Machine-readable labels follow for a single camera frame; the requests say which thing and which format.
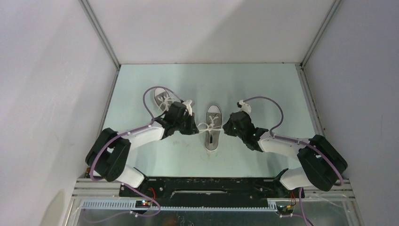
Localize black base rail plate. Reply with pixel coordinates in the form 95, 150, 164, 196
137, 177, 305, 208

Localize controller board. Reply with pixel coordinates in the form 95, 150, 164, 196
135, 200, 152, 209
276, 204, 295, 218

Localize right controller board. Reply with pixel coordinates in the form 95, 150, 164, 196
276, 204, 295, 218

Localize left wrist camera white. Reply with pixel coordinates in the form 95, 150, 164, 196
182, 100, 194, 116

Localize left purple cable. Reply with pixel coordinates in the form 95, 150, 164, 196
89, 86, 186, 224

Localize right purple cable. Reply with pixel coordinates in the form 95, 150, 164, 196
243, 96, 344, 226

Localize purple cable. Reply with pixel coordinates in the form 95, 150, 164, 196
243, 96, 344, 226
89, 86, 186, 224

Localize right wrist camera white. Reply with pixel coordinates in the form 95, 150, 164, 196
237, 100, 252, 114

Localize grey sneaker tied laces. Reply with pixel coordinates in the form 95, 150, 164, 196
153, 88, 175, 112

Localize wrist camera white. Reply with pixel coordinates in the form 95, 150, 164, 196
237, 100, 252, 114
182, 100, 194, 116

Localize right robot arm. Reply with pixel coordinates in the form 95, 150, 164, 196
223, 111, 348, 197

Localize grey sneaker laces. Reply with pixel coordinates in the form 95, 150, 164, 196
153, 88, 175, 112
197, 105, 223, 152

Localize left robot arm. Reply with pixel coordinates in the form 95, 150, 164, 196
85, 100, 199, 196

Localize left controller board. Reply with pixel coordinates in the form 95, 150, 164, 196
135, 200, 152, 209

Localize grey slotted cable duct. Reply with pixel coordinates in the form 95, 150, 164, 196
81, 199, 278, 213

